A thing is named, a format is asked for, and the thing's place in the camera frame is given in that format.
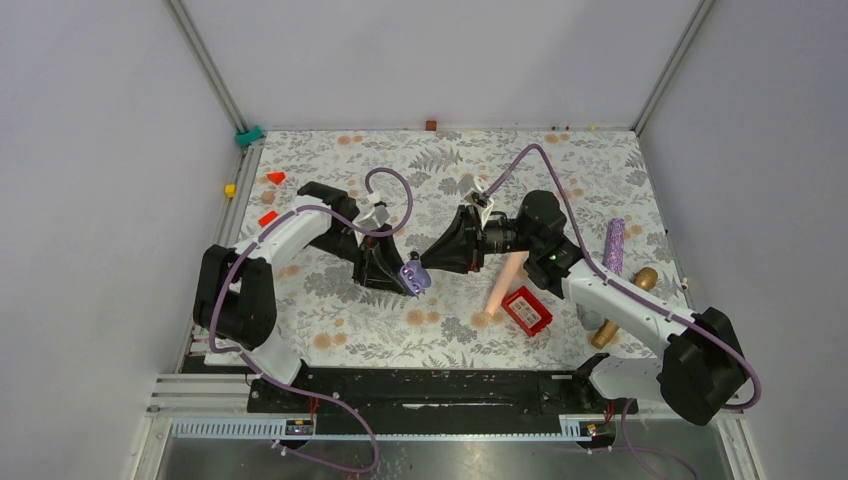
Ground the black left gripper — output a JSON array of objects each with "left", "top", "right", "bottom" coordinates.
[{"left": 309, "top": 223, "right": 414, "bottom": 294}]

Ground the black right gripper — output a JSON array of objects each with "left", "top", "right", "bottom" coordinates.
[{"left": 421, "top": 204, "right": 540, "bottom": 275}]

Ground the lavender earbud charging case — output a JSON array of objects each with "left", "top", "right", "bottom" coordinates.
[{"left": 399, "top": 259, "right": 432, "bottom": 297}]

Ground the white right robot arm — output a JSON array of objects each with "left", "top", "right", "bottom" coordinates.
[{"left": 421, "top": 190, "right": 761, "bottom": 426}]

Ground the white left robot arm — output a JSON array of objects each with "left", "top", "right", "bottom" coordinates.
[{"left": 192, "top": 182, "right": 424, "bottom": 411}]

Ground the pink cylindrical tube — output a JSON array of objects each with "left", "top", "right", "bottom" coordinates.
[{"left": 483, "top": 252, "right": 528, "bottom": 316}]

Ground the red plastic bin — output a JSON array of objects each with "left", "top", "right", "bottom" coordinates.
[{"left": 501, "top": 286, "right": 553, "bottom": 337}]

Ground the floral patterned mat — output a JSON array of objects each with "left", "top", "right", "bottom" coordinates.
[{"left": 240, "top": 131, "right": 685, "bottom": 369}]

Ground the red block near gripper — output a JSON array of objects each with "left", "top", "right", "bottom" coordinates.
[{"left": 258, "top": 211, "right": 278, "bottom": 227}]

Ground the red wedge block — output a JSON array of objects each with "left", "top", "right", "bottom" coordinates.
[{"left": 266, "top": 171, "right": 286, "bottom": 185}]

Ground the grey microphone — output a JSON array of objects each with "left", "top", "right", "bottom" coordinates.
[{"left": 576, "top": 304, "right": 605, "bottom": 331}]

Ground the purple glitter microphone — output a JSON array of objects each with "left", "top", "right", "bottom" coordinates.
[{"left": 602, "top": 218, "right": 626, "bottom": 275}]

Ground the teal curved block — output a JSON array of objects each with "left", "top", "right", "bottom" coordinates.
[{"left": 234, "top": 125, "right": 264, "bottom": 148}]

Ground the gold microphone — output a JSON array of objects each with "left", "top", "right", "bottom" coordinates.
[{"left": 589, "top": 286, "right": 661, "bottom": 351}]

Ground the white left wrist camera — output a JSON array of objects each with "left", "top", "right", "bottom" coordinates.
[{"left": 352, "top": 191, "right": 390, "bottom": 245}]

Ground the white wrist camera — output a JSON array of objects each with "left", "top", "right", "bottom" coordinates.
[
  {"left": 352, "top": 191, "right": 390, "bottom": 245},
  {"left": 458, "top": 174, "right": 494, "bottom": 226}
]

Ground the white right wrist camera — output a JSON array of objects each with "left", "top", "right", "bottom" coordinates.
[{"left": 458, "top": 174, "right": 494, "bottom": 226}]

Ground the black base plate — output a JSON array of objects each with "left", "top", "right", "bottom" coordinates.
[{"left": 247, "top": 367, "right": 624, "bottom": 435}]

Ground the aluminium frame rail left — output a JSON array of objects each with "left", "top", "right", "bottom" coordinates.
[{"left": 165, "top": 0, "right": 266, "bottom": 356}]

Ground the aluminium frame rail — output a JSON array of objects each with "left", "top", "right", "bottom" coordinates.
[
  {"left": 165, "top": 0, "right": 266, "bottom": 356},
  {"left": 630, "top": 0, "right": 716, "bottom": 137}
]

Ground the white slotted cable duct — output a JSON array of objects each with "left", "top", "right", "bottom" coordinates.
[{"left": 170, "top": 415, "right": 614, "bottom": 444}]

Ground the aluminium frame rail right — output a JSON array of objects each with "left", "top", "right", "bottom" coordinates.
[{"left": 630, "top": 0, "right": 716, "bottom": 137}]

